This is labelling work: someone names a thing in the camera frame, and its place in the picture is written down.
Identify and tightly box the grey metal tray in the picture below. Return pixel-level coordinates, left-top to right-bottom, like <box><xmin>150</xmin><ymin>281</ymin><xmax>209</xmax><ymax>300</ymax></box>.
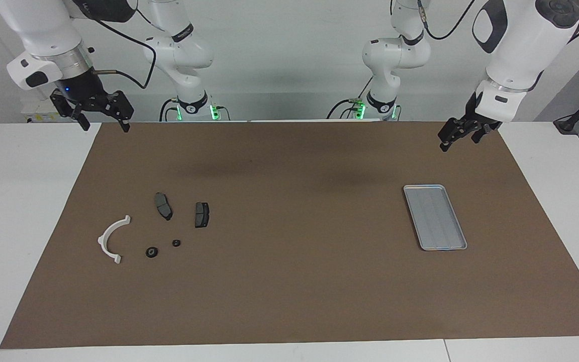
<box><xmin>403</xmin><ymin>184</ymin><xmax>468</xmax><ymax>251</ymax></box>

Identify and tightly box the white power strip box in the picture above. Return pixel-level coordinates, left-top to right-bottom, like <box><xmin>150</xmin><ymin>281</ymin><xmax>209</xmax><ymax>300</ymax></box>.
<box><xmin>21</xmin><ymin>90</ymin><xmax>71</xmax><ymax>124</ymax></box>

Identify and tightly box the curved dark grey brake pad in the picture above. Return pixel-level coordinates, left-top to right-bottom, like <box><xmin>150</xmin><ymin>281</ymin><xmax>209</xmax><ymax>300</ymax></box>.
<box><xmin>154</xmin><ymin>192</ymin><xmax>173</xmax><ymax>221</ymax></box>

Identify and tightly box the rectangular dark grey brake pad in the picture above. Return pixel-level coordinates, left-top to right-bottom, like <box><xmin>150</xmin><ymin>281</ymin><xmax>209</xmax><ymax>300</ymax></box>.
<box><xmin>195</xmin><ymin>202</ymin><xmax>211</xmax><ymax>229</ymax></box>

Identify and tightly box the brown table mat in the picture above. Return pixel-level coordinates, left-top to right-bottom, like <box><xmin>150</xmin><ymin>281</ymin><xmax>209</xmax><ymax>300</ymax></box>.
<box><xmin>0</xmin><ymin>121</ymin><xmax>579</xmax><ymax>350</ymax></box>

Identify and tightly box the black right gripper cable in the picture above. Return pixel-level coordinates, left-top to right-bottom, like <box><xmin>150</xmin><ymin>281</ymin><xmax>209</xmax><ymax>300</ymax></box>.
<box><xmin>71</xmin><ymin>9</ymin><xmax>158</xmax><ymax>90</ymax></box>

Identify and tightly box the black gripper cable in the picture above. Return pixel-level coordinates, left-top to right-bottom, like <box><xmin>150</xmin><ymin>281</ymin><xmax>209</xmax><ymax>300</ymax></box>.
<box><xmin>71</xmin><ymin>9</ymin><xmax>158</xmax><ymax>90</ymax></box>
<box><xmin>417</xmin><ymin>0</ymin><xmax>478</xmax><ymax>41</ymax></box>

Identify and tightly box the black right arm base cable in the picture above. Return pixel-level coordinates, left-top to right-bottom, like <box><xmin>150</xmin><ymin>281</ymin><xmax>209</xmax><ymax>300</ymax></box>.
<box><xmin>159</xmin><ymin>98</ymin><xmax>178</xmax><ymax>122</ymax></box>

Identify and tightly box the black arm base cable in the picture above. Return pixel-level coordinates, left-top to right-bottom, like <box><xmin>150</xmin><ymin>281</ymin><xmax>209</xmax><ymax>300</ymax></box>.
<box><xmin>326</xmin><ymin>75</ymin><xmax>374</xmax><ymax>120</ymax></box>
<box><xmin>159</xmin><ymin>98</ymin><xmax>178</xmax><ymax>122</ymax></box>

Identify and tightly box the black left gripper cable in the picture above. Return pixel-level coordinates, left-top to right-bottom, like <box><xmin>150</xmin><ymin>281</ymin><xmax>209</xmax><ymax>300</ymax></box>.
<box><xmin>417</xmin><ymin>0</ymin><xmax>478</xmax><ymax>41</ymax></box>

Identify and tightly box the black left arm base cable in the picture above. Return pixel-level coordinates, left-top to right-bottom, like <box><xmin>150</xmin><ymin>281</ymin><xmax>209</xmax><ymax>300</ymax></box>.
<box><xmin>326</xmin><ymin>75</ymin><xmax>374</xmax><ymax>120</ymax></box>

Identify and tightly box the white curved plastic bracket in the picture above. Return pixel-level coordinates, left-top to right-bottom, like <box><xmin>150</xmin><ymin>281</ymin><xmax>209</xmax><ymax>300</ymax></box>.
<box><xmin>98</xmin><ymin>215</ymin><xmax>132</xmax><ymax>265</ymax></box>

